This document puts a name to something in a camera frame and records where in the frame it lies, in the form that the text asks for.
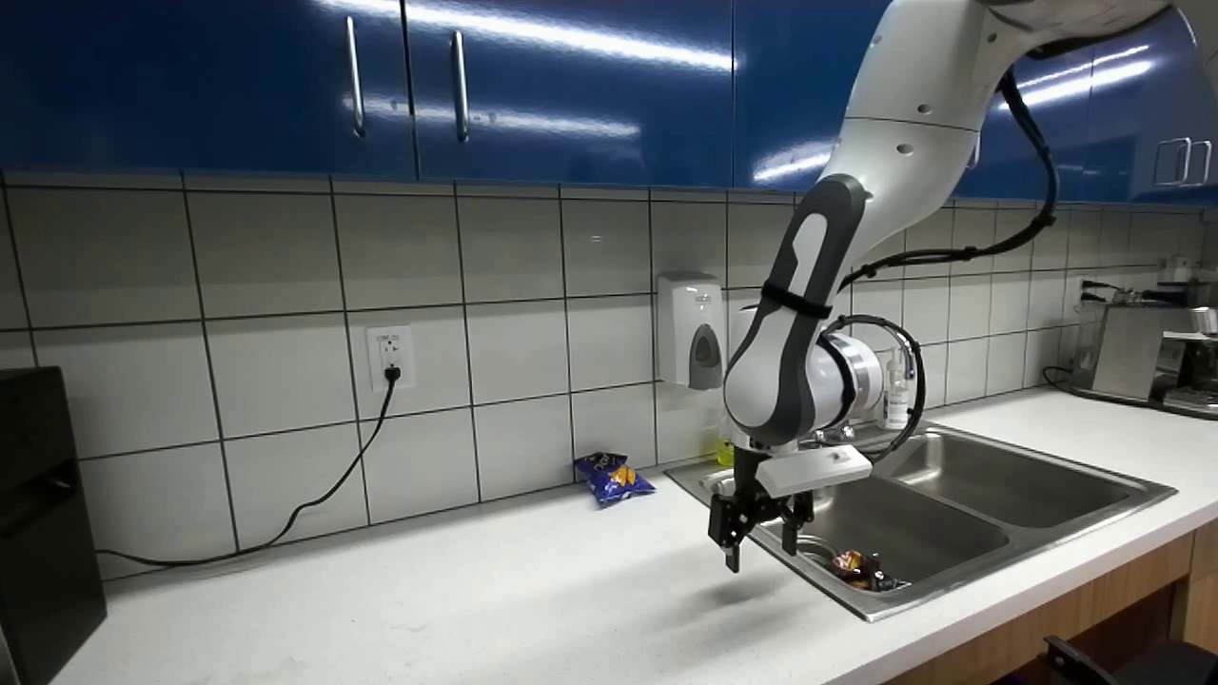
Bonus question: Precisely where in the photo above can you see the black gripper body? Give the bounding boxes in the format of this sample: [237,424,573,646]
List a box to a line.
[705,443,817,549]

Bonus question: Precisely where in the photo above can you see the black chair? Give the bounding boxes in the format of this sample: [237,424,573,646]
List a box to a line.
[1044,612,1218,685]

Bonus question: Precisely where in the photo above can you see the blue chip packet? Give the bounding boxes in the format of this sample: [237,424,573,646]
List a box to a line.
[568,448,657,511]

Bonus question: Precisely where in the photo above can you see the silver coffee machine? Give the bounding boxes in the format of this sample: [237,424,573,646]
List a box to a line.
[1078,276,1218,417]

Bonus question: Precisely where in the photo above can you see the thin black power cord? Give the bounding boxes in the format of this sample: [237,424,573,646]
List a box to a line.
[95,365,406,569]

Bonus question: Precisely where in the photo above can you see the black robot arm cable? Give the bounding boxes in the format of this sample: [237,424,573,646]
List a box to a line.
[830,68,1063,464]

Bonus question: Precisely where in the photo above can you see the stainless steel double sink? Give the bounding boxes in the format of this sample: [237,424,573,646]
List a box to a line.
[666,417,1180,622]

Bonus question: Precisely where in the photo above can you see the white wall outlet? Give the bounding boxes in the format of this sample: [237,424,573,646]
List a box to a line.
[366,323,420,391]

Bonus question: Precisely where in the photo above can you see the blue cabinet door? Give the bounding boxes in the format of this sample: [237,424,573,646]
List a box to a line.
[398,0,742,194]
[1126,22,1203,204]
[967,32,1142,204]
[732,0,890,197]
[1196,22,1218,204]
[0,0,420,183]

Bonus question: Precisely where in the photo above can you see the black countertop appliance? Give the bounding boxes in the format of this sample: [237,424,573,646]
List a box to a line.
[0,365,111,685]

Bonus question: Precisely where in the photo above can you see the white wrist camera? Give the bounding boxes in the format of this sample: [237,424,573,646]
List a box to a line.
[753,442,875,502]

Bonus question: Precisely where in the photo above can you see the white wall soap dispenser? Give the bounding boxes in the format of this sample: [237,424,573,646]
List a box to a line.
[651,272,732,391]

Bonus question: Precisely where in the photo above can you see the wooden base cabinet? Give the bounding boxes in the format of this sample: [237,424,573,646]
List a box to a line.
[887,516,1218,685]

